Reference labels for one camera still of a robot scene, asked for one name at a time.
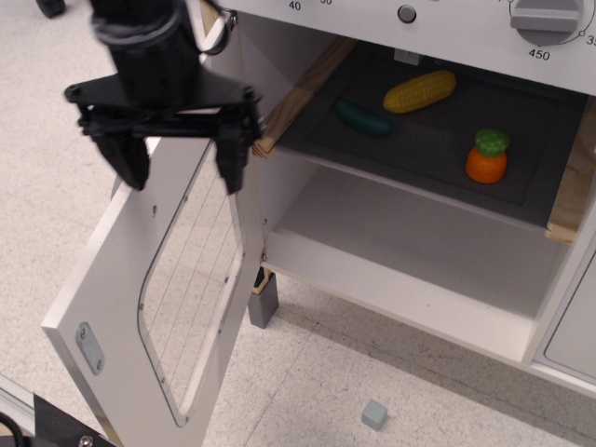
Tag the grey temperature knob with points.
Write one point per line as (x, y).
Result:
(546, 22)

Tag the yellow toy corn cob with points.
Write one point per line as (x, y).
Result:
(420, 92)

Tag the grey plastic foot cap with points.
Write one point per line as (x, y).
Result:
(263, 302)

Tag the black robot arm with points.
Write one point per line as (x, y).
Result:
(142, 14)

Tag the grey round push button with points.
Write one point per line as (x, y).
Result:
(407, 14)

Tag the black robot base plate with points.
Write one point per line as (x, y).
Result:
(54, 427)

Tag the orange toy carrot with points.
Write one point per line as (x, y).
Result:
(487, 161)

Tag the white lower right door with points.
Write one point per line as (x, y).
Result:
(570, 345)

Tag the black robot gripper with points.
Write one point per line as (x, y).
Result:
(160, 88)

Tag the white toy kitchen cabinet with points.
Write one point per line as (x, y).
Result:
(470, 276)

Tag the wooden shelf rail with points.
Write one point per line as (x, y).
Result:
(301, 93)
(571, 200)

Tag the wooden shelf rail right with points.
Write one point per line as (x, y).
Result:
(571, 200)

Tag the teal toy cucumber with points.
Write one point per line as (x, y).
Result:
(362, 121)

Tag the white toy oven door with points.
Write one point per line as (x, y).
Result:
(164, 283)

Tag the light wooden corner post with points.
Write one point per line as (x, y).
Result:
(210, 23)

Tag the metal door latch plate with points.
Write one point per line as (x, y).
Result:
(90, 347)

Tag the dark grey oven shelf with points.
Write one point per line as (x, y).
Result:
(427, 149)

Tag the wooden shelf rail left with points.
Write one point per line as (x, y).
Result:
(301, 93)

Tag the black caster wheel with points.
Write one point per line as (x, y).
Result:
(51, 8)

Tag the small grey cube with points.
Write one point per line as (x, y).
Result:
(374, 415)

